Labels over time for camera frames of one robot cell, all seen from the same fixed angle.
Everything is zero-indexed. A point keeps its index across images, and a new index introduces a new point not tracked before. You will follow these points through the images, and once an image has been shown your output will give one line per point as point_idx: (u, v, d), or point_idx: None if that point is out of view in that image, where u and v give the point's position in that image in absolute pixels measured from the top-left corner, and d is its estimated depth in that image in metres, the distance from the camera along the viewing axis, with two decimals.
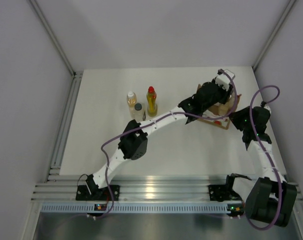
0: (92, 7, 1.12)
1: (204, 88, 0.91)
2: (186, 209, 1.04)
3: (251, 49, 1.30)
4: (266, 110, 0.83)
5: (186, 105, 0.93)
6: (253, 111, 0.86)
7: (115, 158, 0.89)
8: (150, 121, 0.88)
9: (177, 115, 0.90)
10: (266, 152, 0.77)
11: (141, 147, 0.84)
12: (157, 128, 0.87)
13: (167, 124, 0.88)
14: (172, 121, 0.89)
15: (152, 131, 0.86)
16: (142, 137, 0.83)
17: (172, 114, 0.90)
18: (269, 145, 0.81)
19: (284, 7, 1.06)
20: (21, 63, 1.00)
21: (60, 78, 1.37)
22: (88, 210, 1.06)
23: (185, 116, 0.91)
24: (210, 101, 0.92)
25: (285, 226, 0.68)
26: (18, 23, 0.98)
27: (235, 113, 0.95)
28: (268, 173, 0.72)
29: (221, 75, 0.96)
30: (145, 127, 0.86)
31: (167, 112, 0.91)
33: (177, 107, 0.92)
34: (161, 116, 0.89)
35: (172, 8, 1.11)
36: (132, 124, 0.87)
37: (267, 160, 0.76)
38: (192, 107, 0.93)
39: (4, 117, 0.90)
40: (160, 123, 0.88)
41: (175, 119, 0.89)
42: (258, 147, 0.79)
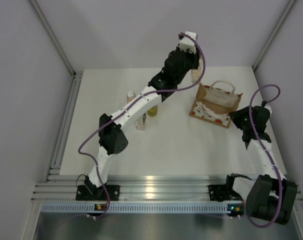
0: (92, 7, 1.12)
1: (170, 58, 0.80)
2: (186, 208, 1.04)
3: (251, 49, 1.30)
4: (266, 110, 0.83)
5: (157, 81, 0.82)
6: (253, 110, 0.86)
7: (101, 156, 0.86)
8: (121, 110, 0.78)
9: (149, 96, 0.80)
10: (266, 151, 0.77)
11: (120, 140, 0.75)
12: (131, 115, 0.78)
13: (140, 108, 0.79)
14: (144, 104, 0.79)
15: (126, 120, 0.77)
16: (115, 129, 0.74)
17: (144, 97, 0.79)
18: (269, 143, 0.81)
19: (284, 8, 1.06)
20: (22, 63, 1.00)
21: (60, 78, 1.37)
22: (88, 210, 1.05)
23: (158, 94, 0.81)
24: (180, 70, 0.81)
25: (286, 224, 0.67)
26: (19, 23, 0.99)
27: (234, 112, 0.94)
28: (268, 171, 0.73)
29: (185, 38, 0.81)
30: (118, 118, 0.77)
31: (138, 95, 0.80)
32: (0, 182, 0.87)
33: (147, 86, 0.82)
34: (133, 101, 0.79)
35: (172, 9, 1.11)
36: (103, 119, 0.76)
37: (267, 159, 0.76)
38: (163, 83, 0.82)
39: (5, 118, 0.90)
40: (133, 109, 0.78)
41: (148, 101, 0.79)
42: (258, 146, 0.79)
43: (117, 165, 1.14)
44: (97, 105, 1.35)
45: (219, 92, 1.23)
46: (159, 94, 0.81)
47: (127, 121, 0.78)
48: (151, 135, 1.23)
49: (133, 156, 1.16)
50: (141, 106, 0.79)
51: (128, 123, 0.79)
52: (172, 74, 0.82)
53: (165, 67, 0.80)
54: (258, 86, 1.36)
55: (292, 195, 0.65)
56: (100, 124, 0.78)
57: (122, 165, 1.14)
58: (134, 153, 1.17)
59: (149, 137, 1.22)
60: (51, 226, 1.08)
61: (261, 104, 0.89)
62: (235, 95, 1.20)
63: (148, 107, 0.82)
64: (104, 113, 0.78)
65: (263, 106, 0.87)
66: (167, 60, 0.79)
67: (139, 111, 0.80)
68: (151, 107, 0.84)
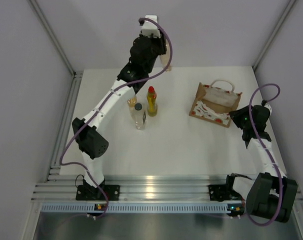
0: (92, 7, 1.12)
1: (135, 45, 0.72)
2: (186, 208, 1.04)
3: (251, 49, 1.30)
4: (266, 109, 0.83)
5: (126, 73, 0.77)
6: (253, 109, 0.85)
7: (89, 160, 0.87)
8: (94, 111, 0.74)
9: (120, 90, 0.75)
10: (266, 149, 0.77)
11: (98, 141, 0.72)
12: (105, 114, 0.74)
13: (113, 105, 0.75)
14: (117, 100, 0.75)
15: (100, 120, 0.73)
16: (91, 132, 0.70)
17: (115, 92, 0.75)
18: (268, 142, 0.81)
19: (284, 8, 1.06)
20: (22, 63, 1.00)
21: (60, 78, 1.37)
22: (88, 210, 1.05)
23: (129, 86, 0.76)
24: (149, 58, 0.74)
25: (286, 222, 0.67)
26: (19, 23, 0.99)
27: (234, 111, 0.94)
28: (268, 170, 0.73)
29: (146, 22, 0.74)
30: (91, 120, 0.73)
31: (108, 92, 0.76)
32: (0, 182, 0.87)
33: (117, 80, 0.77)
34: (104, 99, 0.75)
35: (173, 9, 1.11)
36: (76, 123, 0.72)
37: (267, 157, 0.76)
38: (134, 73, 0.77)
39: (5, 118, 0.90)
40: (105, 108, 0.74)
41: (120, 96, 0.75)
42: (258, 145, 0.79)
43: (117, 165, 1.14)
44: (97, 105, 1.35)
45: (218, 91, 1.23)
46: (130, 86, 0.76)
47: (102, 121, 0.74)
48: (150, 135, 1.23)
49: (133, 156, 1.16)
50: (113, 102, 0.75)
51: (103, 123, 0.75)
52: (140, 63, 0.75)
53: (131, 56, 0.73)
54: (258, 85, 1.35)
55: (292, 193, 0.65)
56: (74, 130, 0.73)
57: (122, 165, 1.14)
58: (133, 153, 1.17)
59: (149, 137, 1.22)
60: (51, 225, 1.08)
61: (261, 103, 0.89)
62: (235, 94, 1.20)
63: (121, 103, 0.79)
64: (76, 117, 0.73)
65: (263, 105, 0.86)
66: (133, 49, 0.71)
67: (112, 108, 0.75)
68: (125, 101, 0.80)
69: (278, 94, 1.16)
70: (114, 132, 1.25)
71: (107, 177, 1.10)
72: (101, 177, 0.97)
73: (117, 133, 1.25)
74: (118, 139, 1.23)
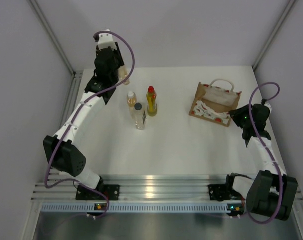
0: (93, 7, 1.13)
1: (98, 57, 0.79)
2: (186, 208, 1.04)
3: (251, 49, 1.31)
4: (266, 108, 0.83)
5: (94, 85, 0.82)
6: (253, 108, 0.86)
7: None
8: (66, 125, 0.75)
9: (91, 101, 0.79)
10: (266, 148, 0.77)
11: (75, 155, 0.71)
12: (78, 126, 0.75)
13: (85, 116, 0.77)
14: (89, 110, 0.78)
15: (75, 133, 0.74)
16: (66, 146, 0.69)
17: (85, 104, 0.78)
18: (269, 141, 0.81)
19: (284, 8, 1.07)
20: (22, 62, 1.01)
21: (60, 78, 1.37)
22: (88, 210, 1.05)
23: (99, 96, 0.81)
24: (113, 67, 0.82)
25: (287, 220, 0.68)
26: (19, 23, 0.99)
27: (235, 110, 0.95)
28: (269, 167, 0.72)
29: (101, 37, 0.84)
30: (65, 135, 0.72)
31: (79, 105, 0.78)
32: (0, 182, 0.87)
33: (85, 93, 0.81)
34: (76, 112, 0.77)
35: (172, 9, 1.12)
36: (49, 141, 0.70)
37: (268, 156, 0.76)
38: (101, 85, 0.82)
39: (5, 117, 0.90)
40: (78, 120, 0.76)
41: (91, 107, 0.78)
42: (258, 144, 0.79)
43: (117, 165, 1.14)
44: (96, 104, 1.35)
45: (218, 91, 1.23)
46: (100, 96, 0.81)
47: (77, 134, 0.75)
48: (150, 134, 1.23)
49: (133, 155, 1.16)
50: (85, 113, 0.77)
51: (77, 136, 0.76)
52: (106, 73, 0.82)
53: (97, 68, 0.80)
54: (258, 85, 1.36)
55: (293, 191, 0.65)
56: (46, 149, 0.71)
57: (122, 165, 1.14)
58: (134, 153, 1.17)
59: (149, 136, 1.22)
60: (51, 225, 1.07)
61: (261, 103, 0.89)
62: (234, 93, 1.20)
63: (93, 114, 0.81)
64: (48, 135, 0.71)
65: (263, 104, 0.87)
66: (97, 61, 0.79)
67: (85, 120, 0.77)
68: (96, 112, 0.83)
69: (278, 93, 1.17)
70: (114, 132, 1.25)
71: (108, 177, 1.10)
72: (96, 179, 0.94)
73: (117, 132, 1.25)
74: (118, 138, 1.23)
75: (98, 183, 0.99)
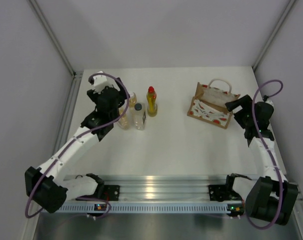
0: (92, 7, 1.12)
1: (102, 95, 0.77)
2: (186, 209, 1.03)
3: (251, 49, 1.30)
4: (269, 106, 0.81)
5: (90, 121, 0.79)
6: (256, 105, 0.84)
7: (69, 185, 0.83)
8: (53, 159, 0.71)
9: (83, 137, 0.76)
10: (268, 150, 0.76)
11: (54, 191, 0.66)
12: (64, 162, 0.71)
13: (75, 152, 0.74)
14: (79, 147, 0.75)
15: (59, 169, 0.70)
16: (47, 182, 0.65)
17: (77, 139, 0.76)
18: (271, 141, 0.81)
19: (284, 7, 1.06)
20: (21, 63, 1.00)
21: (59, 78, 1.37)
22: (88, 210, 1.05)
23: (93, 133, 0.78)
24: (115, 105, 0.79)
25: (285, 224, 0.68)
26: (18, 23, 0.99)
27: (232, 104, 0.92)
28: (269, 172, 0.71)
29: (96, 80, 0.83)
30: (49, 169, 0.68)
31: (70, 140, 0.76)
32: (0, 182, 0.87)
33: (80, 128, 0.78)
34: (64, 148, 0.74)
35: (172, 9, 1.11)
36: (30, 173, 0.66)
37: (269, 159, 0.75)
38: (98, 121, 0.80)
39: (4, 118, 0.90)
40: (66, 155, 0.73)
41: (83, 142, 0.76)
42: (260, 145, 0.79)
43: (117, 165, 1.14)
44: None
45: (216, 91, 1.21)
46: (94, 133, 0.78)
47: (61, 170, 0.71)
48: (150, 135, 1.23)
49: (133, 157, 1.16)
50: (75, 150, 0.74)
51: (61, 172, 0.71)
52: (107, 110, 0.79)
53: (98, 104, 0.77)
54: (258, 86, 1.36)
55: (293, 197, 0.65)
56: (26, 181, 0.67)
57: (123, 166, 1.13)
58: (133, 153, 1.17)
59: (149, 137, 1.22)
60: (51, 226, 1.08)
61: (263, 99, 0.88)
62: (232, 95, 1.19)
63: (82, 150, 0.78)
64: (30, 167, 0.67)
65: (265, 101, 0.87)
66: (99, 97, 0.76)
67: (72, 157, 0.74)
68: (86, 148, 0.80)
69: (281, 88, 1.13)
70: (113, 132, 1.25)
71: (108, 177, 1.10)
72: (92, 186, 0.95)
73: (116, 134, 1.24)
74: (118, 139, 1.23)
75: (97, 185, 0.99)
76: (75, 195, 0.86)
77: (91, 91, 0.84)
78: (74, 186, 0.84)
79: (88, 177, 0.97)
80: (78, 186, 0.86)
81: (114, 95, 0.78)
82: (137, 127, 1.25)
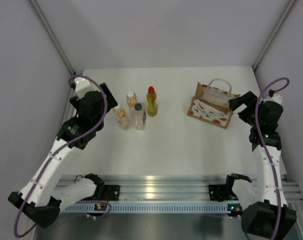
0: (92, 7, 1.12)
1: (84, 99, 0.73)
2: (186, 209, 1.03)
3: (251, 49, 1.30)
4: (278, 107, 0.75)
5: (67, 130, 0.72)
6: (264, 107, 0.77)
7: (64, 195, 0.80)
8: (32, 183, 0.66)
9: (60, 153, 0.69)
10: (272, 166, 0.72)
11: (42, 214, 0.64)
12: (44, 184, 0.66)
13: (54, 171, 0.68)
14: (58, 164, 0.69)
15: (40, 193, 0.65)
16: (30, 208, 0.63)
17: (54, 157, 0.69)
18: (277, 151, 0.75)
19: (285, 7, 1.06)
20: (21, 62, 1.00)
21: (59, 78, 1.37)
22: (88, 210, 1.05)
23: (70, 146, 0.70)
24: (99, 110, 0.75)
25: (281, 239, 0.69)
26: (19, 22, 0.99)
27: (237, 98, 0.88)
28: (268, 196, 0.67)
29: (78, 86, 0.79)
30: (30, 195, 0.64)
31: (46, 159, 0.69)
32: (0, 182, 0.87)
33: (57, 141, 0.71)
34: (42, 169, 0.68)
35: (172, 9, 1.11)
36: (13, 199, 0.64)
37: (271, 177, 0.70)
38: (78, 128, 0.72)
39: (4, 118, 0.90)
40: (45, 177, 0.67)
41: (61, 158, 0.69)
42: (264, 157, 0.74)
43: (117, 165, 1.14)
44: None
45: (217, 91, 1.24)
46: (71, 146, 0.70)
47: (43, 193, 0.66)
48: (150, 135, 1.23)
49: (133, 157, 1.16)
50: (53, 169, 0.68)
51: (45, 195, 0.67)
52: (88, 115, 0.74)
53: (80, 108, 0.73)
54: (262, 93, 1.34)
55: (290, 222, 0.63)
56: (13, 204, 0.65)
57: (123, 166, 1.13)
58: (133, 153, 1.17)
59: (149, 137, 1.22)
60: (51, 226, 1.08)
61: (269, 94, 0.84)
62: (232, 95, 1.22)
63: (64, 165, 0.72)
64: (12, 193, 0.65)
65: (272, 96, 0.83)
66: (82, 100, 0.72)
67: (53, 176, 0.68)
68: (69, 161, 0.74)
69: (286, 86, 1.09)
70: (113, 132, 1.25)
71: (108, 177, 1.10)
72: (91, 188, 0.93)
73: (116, 134, 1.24)
74: (118, 139, 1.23)
75: (96, 185, 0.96)
76: (73, 199, 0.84)
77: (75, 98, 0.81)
78: (70, 195, 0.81)
79: (83, 180, 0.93)
80: (76, 191, 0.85)
81: (98, 99, 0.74)
82: (137, 127, 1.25)
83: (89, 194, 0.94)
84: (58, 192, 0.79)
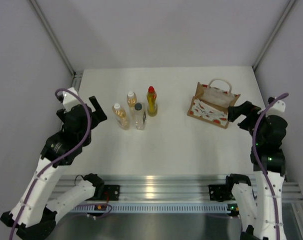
0: (92, 6, 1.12)
1: (70, 114, 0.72)
2: (186, 208, 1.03)
3: (251, 49, 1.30)
4: (283, 126, 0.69)
5: (51, 148, 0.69)
6: (266, 123, 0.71)
7: (60, 204, 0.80)
8: (21, 204, 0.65)
9: (45, 174, 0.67)
10: (273, 198, 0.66)
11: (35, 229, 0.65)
12: (33, 205, 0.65)
13: (41, 192, 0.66)
14: (44, 185, 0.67)
15: (29, 214, 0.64)
16: (20, 231, 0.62)
17: (39, 178, 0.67)
18: (281, 179, 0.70)
19: (285, 7, 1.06)
20: (21, 62, 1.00)
21: (59, 78, 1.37)
22: (88, 210, 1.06)
23: (55, 166, 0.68)
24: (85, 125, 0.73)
25: None
26: (19, 23, 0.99)
27: (237, 108, 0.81)
28: (268, 233, 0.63)
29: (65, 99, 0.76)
30: (19, 217, 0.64)
31: (32, 180, 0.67)
32: (0, 182, 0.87)
33: (41, 160, 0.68)
34: (29, 190, 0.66)
35: (172, 8, 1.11)
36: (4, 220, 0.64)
37: (272, 209, 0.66)
38: (62, 146, 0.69)
39: (5, 118, 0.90)
40: (33, 198, 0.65)
41: (47, 179, 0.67)
42: (265, 187, 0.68)
43: (117, 165, 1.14)
44: None
45: (216, 91, 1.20)
46: (56, 165, 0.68)
47: (33, 213, 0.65)
48: (150, 135, 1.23)
49: (133, 157, 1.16)
50: (40, 190, 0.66)
51: (36, 214, 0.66)
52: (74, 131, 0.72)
53: (67, 123, 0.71)
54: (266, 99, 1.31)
55: None
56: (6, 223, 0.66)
57: (122, 166, 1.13)
58: (133, 153, 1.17)
59: (149, 137, 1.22)
60: None
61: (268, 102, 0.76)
62: (232, 95, 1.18)
63: (52, 183, 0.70)
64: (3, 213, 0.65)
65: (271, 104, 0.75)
66: (69, 116, 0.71)
67: (41, 196, 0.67)
68: (57, 177, 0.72)
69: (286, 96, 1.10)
70: (113, 132, 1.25)
71: (108, 177, 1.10)
72: (89, 191, 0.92)
73: (116, 134, 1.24)
74: (118, 139, 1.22)
75: (97, 185, 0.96)
76: (70, 207, 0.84)
77: (62, 110, 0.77)
78: (66, 204, 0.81)
79: (80, 184, 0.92)
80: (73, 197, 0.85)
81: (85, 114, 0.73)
82: (137, 127, 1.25)
83: (89, 196, 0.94)
84: (54, 203, 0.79)
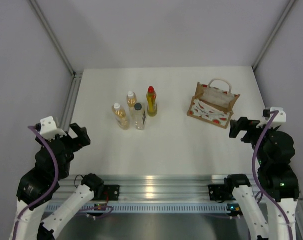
0: (92, 7, 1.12)
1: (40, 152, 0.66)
2: (188, 208, 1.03)
3: (251, 49, 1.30)
4: (290, 145, 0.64)
5: (24, 191, 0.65)
6: (271, 142, 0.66)
7: (57, 220, 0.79)
8: None
9: (25, 215, 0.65)
10: (288, 226, 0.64)
11: None
12: None
13: (26, 233, 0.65)
14: (27, 225, 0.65)
15: None
16: None
17: (21, 219, 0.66)
18: (294, 204, 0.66)
19: (285, 7, 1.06)
20: (21, 62, 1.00)
21: (59, 78, 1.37)
22: (88, 210, 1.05)
23: (32, 207, 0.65)
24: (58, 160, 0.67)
25: None
26: (19, 23, 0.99)
27: (237, 123, 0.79)
28: None
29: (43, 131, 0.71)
30: None
31: (15, 222, 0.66)
32: (0, 182, 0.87)
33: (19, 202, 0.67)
34: (13, 233, 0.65)
35: (172, 9, 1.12)
36: None
37: (286, 236, 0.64)
38: (34, 188, 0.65)
39: (5, 117, 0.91)
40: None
41: (28, 220, 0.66)
42: (278, 214, 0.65)
43: (117, 165, 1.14)
44: (96, 110, 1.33)
45: (217, 91, 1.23)
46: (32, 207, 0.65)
47: None
48: (150, 135, 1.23)
49: (133, 157, 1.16)
50: (24, 231, 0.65)
51: None
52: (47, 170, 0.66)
53: (37, 162, 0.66)
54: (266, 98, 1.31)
55: None
56: None
57: (122, 167, 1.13)
58: (133, 153, 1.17)
59: (148, 137, 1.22)
60: None
61: (266, 114, 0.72)
62: (232, 95, 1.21)
63: (37, 220, 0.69)
64: None
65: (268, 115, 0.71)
66: (38, 155, 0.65)
67: (27, 235, 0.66)
68: (42, 213, 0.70)
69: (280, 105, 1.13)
70: (113, 132, 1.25)
71: (108, 177, 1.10)
72: (86, 197, 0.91)
73: (116, 134, 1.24)
74: (118, 139, 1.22)
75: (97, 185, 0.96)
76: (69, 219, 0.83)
77: None
78: (63, 219, 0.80)
79: (77, 191, 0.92)
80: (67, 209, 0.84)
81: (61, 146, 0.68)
82: (137, 127, 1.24)
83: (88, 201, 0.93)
84: (51, 219, 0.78)
